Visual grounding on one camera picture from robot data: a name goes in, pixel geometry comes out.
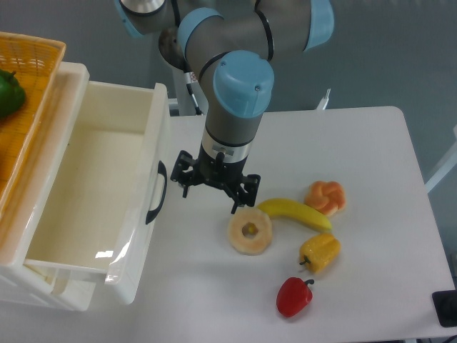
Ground orange knotted bread roll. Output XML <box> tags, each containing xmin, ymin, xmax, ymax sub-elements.
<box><xmin>304</xmin><ymin>181</ymin><xmax>346</xmax><ymax>217</ymax></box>

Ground red bell pepper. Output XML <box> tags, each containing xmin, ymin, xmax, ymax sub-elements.
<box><xmin>276</xmin><ymin>277</ymin><xmax>315</xmax><ymax>318</ymax></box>

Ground orange woven basket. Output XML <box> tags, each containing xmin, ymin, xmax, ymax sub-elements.
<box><xmin>1</xmin><ymin>32</ymin><xmax>66</xmax><ymax>212</ymax></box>

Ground white plastic drawer cabinet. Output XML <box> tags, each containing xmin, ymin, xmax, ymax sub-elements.
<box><xmin>1</xmin><ymin>62</ymin><xmax>95</xmax><ymax>311</ymax></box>

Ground yellow bell pepper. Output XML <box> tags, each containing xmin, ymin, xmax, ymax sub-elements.
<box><xmin>299</xmin><ymin>233</ymin><xmax>341</xmax><ymax>273</ymax></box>

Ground white frame at right edge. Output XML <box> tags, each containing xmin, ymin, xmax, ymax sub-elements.
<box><xmin>425</xmin><ymin>126</ymin><xmax>456</xmax><ymax>194</ymax></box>

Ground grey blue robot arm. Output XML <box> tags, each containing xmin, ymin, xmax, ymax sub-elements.
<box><xmin>116</xmin><ymin>1</ymin><xmax>335</xmax><ymax>208</ymax></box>

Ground beige donut ring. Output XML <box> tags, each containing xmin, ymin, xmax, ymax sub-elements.
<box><xmin>227</xmin><ymin>207</ymin><xmax>273</xmax><ymax>257</ymax></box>

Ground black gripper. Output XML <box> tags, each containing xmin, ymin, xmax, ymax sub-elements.
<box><xmin>171</xmin><ymin>146</ymin><xmax>261</xmax><ymax>214</ymax></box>

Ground green bell pepper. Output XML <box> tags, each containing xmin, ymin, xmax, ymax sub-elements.
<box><xmin>0</xmin><ymin>69</ymin><xmax>26</xmax><ymax>119</ymax></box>

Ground black top drawer handle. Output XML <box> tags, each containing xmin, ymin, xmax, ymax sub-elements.
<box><xmin>145</xmin><ymin>160</ymin><xmax>168</xmax><ymax>225</ymax></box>

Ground black device at table edge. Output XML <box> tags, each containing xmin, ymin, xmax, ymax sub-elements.
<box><xmin>432</xmin><ymin>289</ymin><xmax>457</xmax><ymax>327</ymax></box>

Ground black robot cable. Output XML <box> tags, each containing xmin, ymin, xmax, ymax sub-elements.
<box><xmin>184</xmin><ymin>71</ymin><xmax>204</xmax><ymax>116</ymax></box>

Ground yellow banana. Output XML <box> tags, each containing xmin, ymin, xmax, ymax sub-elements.
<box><xmin>256</xmin><ymin>198</ymin><xmax>333</xmax><ymax>233</ymax></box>

